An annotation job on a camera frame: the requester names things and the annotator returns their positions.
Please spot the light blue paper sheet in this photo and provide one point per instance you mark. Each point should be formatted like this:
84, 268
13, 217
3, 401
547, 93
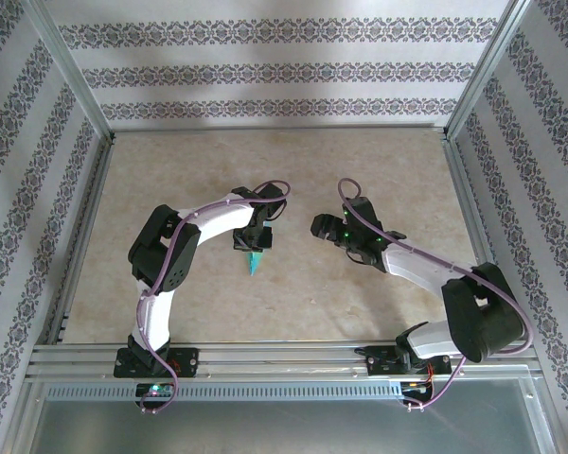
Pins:
255, 262

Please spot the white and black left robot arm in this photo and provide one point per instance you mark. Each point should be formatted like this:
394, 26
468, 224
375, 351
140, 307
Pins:
218, 220

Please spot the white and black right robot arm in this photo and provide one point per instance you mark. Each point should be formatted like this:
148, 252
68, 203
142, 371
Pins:
421, 269

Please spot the grey metal sheet panel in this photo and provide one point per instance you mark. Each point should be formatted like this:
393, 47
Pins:
284, 425

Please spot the small controller circuit board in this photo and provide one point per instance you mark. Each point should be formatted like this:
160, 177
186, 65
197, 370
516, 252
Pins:
416, 387
155, 390

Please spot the aluminium table end rail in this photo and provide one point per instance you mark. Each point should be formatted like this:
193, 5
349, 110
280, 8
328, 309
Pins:
279, 128

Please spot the aluminium table side rail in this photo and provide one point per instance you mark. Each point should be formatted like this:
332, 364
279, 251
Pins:
466, 189
100, 170

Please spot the aluminium mounting rail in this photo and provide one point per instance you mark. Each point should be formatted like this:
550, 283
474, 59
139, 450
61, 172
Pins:
284, 359

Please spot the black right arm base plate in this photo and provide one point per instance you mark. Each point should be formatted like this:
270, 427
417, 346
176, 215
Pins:
378, 361

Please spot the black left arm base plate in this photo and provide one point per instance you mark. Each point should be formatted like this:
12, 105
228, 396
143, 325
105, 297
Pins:
189, 361

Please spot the aluminium frame post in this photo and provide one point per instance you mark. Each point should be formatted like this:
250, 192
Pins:
484, 71
71, 71

